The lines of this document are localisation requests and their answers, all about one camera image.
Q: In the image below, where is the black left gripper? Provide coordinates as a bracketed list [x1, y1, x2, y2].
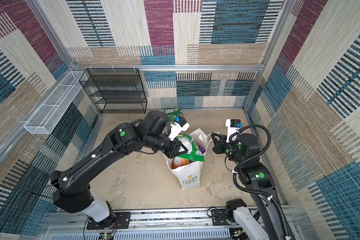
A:
[144, 133, 190, 160]

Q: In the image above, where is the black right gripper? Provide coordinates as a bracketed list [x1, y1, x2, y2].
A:
[211, 132, 246, 166]

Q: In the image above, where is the orange snack bag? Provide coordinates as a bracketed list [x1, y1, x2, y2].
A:
[172, 157, 191, 170]

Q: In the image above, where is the green snack bag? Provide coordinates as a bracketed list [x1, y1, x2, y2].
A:
[164, 108, 184, 122]
[176, 134, 205, 163]

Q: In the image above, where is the purple berries candy bag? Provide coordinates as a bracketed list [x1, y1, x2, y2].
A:
[197, 143, 206, 155]

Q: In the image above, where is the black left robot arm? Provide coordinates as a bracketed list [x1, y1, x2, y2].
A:
[50, 110, 190, 229]

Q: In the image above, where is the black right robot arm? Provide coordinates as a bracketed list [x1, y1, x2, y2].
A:
[211, 125, 295, 240]

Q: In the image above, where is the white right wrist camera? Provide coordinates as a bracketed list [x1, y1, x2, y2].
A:
[226, 119, 243, 143]

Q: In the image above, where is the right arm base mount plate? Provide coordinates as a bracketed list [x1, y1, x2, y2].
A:
[210, 207, 255, 226]

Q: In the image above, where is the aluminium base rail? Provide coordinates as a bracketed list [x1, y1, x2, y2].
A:
[41, 205, 295, 240]

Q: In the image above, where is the black wire shelf rack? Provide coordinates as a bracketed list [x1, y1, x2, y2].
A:
[79, 68, 148, 114]

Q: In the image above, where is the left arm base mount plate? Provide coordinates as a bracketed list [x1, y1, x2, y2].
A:
[86, 212, 131, 230]

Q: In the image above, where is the white mesh wall basket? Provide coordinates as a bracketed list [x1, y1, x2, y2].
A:
[24, 71, 84, 135]

